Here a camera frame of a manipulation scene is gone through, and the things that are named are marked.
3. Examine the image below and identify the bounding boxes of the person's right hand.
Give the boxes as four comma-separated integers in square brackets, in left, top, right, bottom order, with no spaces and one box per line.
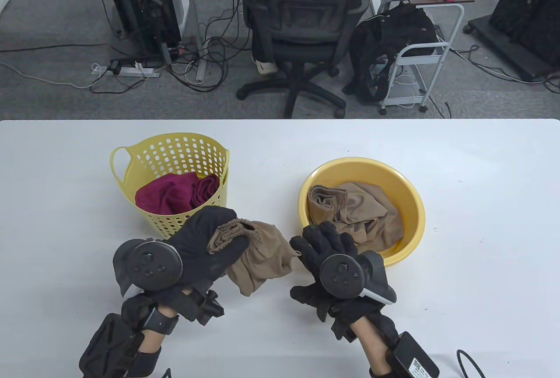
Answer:
[289,220,399,344]

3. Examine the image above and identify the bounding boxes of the person's left hand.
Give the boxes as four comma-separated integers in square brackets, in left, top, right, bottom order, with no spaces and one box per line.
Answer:
[148,206,251,296]

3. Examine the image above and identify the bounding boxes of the black handheld controller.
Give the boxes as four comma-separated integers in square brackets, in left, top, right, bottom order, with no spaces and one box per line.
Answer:
[319,250,397,305]
[112,239,183,299]

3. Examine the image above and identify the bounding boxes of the tan shorts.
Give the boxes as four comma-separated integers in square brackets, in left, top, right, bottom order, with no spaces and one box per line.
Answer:
[308,181,404,254]
[206,218,302,296]

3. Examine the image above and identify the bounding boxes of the maroon shorts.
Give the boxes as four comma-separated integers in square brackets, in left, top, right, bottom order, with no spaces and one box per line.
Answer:
[135,171,221,214]

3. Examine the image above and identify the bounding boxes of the person's left forearm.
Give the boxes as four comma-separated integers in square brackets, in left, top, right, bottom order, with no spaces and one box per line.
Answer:
[140,304,193,354]

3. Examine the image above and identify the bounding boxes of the black lattice forearm brace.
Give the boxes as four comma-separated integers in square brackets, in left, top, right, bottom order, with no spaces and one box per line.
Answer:
[79,313,145,378]

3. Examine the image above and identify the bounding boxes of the yellow round plastic basin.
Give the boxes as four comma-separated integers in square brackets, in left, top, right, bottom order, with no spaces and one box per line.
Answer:
[298,157,426,267]

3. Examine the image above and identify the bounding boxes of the yellow perforated plastic basket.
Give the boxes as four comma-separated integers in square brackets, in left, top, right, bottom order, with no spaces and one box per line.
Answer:
[109,133,230,240]

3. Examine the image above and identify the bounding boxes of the black box wrist device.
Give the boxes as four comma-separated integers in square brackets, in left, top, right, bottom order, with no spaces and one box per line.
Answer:
[387,331,439,378]

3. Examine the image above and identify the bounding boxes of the white power strip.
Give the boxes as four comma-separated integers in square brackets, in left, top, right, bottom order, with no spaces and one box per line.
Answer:
[115,66,160,77]

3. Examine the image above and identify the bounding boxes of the black mesh office chair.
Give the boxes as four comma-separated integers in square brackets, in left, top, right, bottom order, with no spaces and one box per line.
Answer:
[236,0,383,119]

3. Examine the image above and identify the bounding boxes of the black backpack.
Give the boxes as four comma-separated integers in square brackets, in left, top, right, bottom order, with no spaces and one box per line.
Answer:
[343,2,438,104]

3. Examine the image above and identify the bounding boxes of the grey metal desk leg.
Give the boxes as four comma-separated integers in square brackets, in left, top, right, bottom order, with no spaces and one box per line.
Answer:
[182,0,208,83]

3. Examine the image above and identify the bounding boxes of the black computer tower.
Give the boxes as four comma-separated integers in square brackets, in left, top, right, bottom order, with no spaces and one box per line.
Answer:
[98,0,182,59]

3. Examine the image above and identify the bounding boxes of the black cabinet on casters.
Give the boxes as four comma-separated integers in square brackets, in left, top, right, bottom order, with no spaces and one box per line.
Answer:
[464,0,560,82]

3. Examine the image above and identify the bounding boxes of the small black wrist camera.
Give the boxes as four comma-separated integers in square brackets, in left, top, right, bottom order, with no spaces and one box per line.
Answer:
[192,290,225,326]

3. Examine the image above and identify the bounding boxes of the black wrist device cable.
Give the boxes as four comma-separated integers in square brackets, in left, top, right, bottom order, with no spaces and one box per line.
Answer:
[456,350,484,378]

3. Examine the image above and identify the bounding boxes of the tangle of black cables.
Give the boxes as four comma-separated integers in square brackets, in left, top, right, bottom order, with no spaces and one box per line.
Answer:
[166,6,248,93]

